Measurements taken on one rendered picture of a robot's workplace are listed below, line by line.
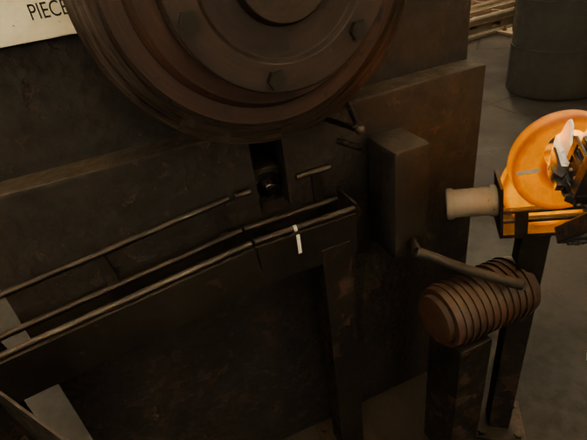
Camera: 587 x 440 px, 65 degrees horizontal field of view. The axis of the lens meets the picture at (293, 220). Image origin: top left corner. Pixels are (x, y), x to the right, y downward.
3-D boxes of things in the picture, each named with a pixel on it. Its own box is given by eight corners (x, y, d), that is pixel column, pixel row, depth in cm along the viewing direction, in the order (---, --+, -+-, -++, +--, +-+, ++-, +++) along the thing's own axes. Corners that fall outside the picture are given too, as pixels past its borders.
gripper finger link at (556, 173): (578, 144, 65) (600, 188, 60) (574, 154, 66) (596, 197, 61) (542, 146, 66) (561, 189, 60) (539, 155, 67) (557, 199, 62)
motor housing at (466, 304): (410, 432, 122) (414, 276, 93) (478, 398, 127) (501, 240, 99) (442, 477, 111) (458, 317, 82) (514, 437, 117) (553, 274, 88)
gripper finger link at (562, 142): (575, 99, 65) (598, 140, 59) (562, 133, 70) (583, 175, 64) (551, 100, 66) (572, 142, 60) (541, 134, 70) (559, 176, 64)
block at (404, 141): (367, 236, 101) (362, 134, 88) (398, 224, 104) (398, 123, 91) (395, 262, 93) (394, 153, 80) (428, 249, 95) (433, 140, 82)
